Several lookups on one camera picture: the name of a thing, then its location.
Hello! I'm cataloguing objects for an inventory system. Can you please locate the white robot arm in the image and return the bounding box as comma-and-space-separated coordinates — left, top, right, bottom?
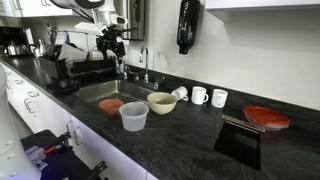
50, 0, 128, 59

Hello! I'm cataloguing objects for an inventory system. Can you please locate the white mug right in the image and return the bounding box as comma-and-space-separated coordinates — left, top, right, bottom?
211, 89, 228, 108

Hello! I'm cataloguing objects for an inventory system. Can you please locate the black dish rack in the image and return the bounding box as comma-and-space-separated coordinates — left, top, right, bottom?
38, 44, 116, 80

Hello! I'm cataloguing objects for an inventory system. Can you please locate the orange plastic bowl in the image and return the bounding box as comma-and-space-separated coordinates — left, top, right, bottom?
98, 99, 123, 116

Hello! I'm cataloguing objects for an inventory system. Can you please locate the chrome sink faucet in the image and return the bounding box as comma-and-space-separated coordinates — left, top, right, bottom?
139, 45, 159, 90

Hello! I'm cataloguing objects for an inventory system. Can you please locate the cream white bowl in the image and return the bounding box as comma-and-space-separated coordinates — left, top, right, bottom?
147, 92, 177, 115

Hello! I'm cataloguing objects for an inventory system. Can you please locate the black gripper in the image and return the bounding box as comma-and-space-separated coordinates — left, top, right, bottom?
96, 27, 125, 60

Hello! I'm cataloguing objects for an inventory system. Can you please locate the tipped white mug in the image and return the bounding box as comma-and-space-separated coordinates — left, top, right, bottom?
171, 86, 189, 101

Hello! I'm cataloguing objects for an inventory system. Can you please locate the black cutting board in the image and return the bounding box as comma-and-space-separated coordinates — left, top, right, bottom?
214, 123, 261, 170

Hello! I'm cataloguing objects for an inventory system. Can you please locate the stainless steel sink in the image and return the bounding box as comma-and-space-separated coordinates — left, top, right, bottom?
75, 80, 152, 105

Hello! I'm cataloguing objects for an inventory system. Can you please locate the red lid food container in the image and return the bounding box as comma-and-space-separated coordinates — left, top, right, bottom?
243, 106, 290, 131

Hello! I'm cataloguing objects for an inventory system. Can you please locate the translucent plastic cup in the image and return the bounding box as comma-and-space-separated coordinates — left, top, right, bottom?
119, 102, 149, 131

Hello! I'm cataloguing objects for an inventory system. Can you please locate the steel paper towel dispenser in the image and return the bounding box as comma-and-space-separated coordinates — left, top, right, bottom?
114, 0, 146, 41

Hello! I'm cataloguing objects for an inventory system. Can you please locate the white mug middle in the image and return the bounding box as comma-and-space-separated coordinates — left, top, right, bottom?
191, 86, 209, 105

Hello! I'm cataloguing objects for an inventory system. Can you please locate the black coffee maker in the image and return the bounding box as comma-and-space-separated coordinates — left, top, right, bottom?
0, 27, 30, 56

